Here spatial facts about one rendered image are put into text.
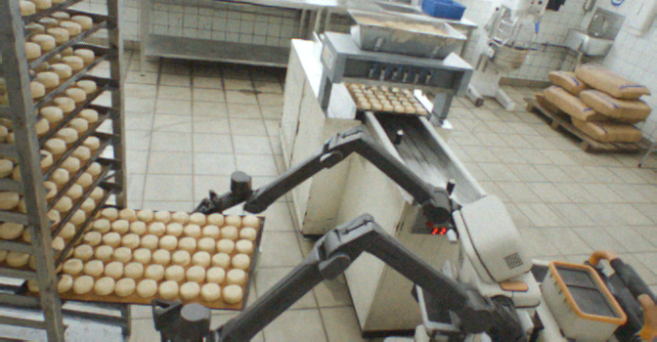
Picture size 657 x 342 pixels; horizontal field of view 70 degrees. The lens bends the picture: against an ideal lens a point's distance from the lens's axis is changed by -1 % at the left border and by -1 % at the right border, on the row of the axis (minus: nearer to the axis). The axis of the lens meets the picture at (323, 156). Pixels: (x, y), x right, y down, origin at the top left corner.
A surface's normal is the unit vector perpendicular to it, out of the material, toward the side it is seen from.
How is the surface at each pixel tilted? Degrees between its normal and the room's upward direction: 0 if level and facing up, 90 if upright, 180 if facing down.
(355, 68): 90
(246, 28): 90
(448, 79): 90
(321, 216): 90
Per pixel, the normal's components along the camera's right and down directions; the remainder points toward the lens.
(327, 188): 0.18, 0.51
